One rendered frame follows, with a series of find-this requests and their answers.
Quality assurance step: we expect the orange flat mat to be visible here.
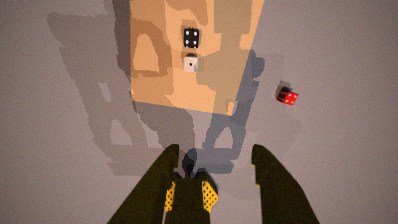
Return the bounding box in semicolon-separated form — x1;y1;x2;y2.
130;0;264;116

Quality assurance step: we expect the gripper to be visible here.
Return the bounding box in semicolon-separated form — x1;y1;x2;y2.
107;144;320;224

